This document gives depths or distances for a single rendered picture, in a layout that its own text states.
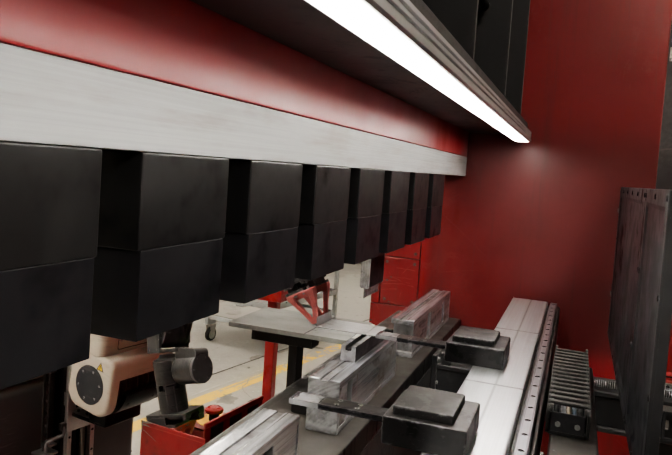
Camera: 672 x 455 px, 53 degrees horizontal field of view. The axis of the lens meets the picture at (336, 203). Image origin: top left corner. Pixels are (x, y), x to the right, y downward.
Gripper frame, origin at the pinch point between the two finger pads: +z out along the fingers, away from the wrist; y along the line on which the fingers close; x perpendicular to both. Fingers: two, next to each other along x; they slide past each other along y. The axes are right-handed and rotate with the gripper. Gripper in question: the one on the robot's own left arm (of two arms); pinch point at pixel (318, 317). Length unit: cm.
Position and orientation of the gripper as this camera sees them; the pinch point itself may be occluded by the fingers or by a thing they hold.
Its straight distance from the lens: 146.8
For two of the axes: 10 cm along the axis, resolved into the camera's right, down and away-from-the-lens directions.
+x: -8.5, 3.9, 3.5
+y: 3.7, -0.2, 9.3
